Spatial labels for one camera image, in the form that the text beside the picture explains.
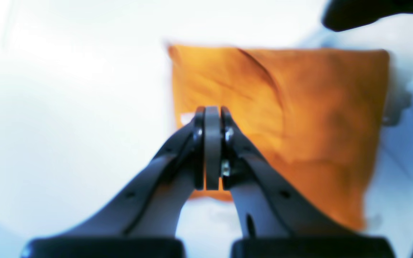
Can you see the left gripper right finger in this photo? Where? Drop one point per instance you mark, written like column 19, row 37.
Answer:
column 276, row 220

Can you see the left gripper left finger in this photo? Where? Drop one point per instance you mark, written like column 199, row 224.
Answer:
column 141, row 220

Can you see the orange t-shirt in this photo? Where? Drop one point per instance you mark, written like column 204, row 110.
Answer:
column 315, row 114

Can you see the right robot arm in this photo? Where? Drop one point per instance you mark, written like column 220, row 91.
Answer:
column 342, row 15

